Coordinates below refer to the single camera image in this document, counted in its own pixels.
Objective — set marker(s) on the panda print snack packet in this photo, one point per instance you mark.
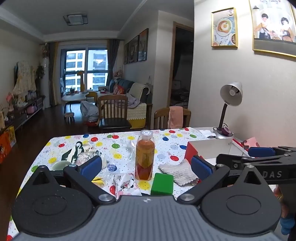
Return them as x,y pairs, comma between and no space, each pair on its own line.
124,185

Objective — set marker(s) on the square ceiling light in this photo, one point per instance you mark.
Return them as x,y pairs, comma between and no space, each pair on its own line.
75,19

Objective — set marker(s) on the gold framed figure poster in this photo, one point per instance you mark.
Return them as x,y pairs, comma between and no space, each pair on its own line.
274,27

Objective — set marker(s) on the large dark framed picture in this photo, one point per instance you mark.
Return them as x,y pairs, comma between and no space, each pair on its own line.
143,45

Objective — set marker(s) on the dark tv cabinet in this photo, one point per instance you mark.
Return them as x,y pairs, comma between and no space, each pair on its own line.
25,113

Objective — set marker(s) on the polka dot tablecloth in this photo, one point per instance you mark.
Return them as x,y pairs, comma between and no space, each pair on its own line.
166,148

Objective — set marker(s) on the lilac cloth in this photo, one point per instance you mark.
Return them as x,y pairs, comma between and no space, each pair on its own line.
133,102

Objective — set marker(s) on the orange juice bottle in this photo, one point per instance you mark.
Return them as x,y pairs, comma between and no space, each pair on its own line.
144,157

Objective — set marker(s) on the red cushion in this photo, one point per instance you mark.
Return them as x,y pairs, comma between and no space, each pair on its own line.
119,89

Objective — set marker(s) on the green sponge block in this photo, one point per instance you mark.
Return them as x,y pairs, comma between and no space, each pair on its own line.
161,185

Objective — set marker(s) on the grey bag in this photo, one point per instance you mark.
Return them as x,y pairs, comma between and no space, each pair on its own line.
89,111

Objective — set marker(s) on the small yellow wrapper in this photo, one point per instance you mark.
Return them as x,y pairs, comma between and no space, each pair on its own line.
99,181

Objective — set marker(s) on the orange cardboard box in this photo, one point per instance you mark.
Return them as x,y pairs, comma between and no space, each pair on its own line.
7,143

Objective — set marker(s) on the dark green houseplant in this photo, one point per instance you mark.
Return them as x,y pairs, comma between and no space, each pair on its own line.
40,71

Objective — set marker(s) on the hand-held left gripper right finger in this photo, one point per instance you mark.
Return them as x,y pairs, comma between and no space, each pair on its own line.
201,168

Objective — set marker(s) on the narrow dark framed picture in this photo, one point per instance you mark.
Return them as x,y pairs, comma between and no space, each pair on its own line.
126,53

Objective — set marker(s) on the small wooden stool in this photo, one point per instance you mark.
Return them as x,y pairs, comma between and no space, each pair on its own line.
69,117

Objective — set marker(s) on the dark sofa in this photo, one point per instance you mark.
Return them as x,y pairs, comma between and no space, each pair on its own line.
138,113

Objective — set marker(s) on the clear plastic bag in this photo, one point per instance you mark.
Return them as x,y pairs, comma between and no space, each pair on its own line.
112,168

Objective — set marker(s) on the silver foil bag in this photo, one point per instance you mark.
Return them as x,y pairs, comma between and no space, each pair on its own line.
86,156

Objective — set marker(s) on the gold framed food picture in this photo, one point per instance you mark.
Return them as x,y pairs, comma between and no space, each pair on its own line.
224,27

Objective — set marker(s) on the white paper sheet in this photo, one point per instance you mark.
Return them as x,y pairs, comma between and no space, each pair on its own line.
207,132

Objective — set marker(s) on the wooden chair with dark seat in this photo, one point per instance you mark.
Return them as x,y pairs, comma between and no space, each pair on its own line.
113,122

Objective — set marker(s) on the balcony window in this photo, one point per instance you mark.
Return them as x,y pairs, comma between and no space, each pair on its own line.
92,64

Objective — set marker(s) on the pink plush toy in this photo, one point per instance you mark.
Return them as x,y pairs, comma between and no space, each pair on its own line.
118,73

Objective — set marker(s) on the yellow giraffe toy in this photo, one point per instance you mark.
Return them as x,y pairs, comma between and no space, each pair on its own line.
81,80

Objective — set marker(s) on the pale green bowl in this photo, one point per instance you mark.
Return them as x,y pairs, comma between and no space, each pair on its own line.
60,165

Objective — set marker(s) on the red and white cardboard box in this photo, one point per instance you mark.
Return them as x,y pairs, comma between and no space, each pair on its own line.
208,148

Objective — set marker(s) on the green and white printed packet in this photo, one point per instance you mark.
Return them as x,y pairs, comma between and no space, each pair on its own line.
75,150

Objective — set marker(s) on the pink towel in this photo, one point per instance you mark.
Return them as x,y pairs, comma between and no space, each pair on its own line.
175,115

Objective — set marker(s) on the medium dark framed picture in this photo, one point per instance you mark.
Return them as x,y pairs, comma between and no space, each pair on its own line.
133,49

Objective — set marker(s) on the purple round trinket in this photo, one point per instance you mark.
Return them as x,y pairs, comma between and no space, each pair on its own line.
226,131

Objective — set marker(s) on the cream throw blanket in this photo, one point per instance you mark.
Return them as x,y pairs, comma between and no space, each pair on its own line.
138,89

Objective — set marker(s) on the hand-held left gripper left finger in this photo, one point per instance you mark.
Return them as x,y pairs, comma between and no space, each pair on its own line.
92,167

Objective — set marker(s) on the person's right hand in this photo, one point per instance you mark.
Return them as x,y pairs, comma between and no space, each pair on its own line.
278,193

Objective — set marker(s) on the silver desk lamp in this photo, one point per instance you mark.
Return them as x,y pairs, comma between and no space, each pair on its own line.
231,92

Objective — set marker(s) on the white standing air conditioner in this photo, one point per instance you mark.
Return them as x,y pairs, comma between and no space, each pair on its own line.
45,81

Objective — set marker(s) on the floral cover cloth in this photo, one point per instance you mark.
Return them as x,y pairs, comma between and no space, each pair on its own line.
23,78

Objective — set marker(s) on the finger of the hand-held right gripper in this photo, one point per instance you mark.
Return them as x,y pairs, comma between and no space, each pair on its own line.
261,152
229,160

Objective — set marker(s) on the round coffee table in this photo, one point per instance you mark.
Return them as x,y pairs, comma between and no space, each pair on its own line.
74,97

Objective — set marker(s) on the yellow curtain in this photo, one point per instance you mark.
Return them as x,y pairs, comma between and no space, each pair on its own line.
53,74

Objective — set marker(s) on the pink paper bag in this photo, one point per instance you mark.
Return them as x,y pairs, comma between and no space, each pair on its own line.
251,141

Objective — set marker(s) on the white knitted cloth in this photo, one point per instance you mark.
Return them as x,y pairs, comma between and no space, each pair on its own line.
178,172

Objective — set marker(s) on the grey curtain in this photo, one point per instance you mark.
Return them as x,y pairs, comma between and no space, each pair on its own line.
113,60

